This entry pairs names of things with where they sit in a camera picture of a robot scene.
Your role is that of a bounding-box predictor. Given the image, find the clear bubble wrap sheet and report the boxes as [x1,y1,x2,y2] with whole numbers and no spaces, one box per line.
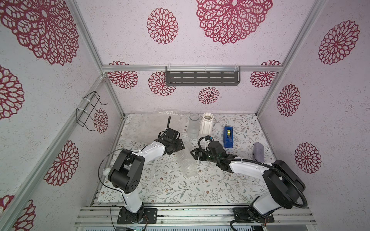
[119,111,190,144]

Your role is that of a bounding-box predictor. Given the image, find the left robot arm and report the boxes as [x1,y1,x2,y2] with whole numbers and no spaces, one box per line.
[104,116,185,223]

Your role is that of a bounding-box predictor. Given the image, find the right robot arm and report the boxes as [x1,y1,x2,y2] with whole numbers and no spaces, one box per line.
[190,136,308,230]

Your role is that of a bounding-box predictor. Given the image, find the blue tape dispenser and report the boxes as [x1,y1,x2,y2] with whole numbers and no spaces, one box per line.
[223,126,234,148]

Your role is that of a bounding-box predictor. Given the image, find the white alarm clock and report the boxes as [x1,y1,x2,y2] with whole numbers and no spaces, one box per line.
[103,168,111,176]

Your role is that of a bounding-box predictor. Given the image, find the grey slotted wall shelf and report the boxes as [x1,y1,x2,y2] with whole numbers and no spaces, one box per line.
[165,66,241,87]

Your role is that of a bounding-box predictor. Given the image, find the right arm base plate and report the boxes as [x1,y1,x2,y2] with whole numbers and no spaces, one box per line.
[233,207,275,223]

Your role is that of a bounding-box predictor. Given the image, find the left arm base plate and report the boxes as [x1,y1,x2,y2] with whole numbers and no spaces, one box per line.
[117,208,158,225]

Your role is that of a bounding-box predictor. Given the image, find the black wire wall rack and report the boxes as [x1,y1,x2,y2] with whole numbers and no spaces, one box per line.
[75,91,108,133]

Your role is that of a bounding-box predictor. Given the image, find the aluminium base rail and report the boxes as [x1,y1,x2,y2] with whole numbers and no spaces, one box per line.
[73,204,317,228]

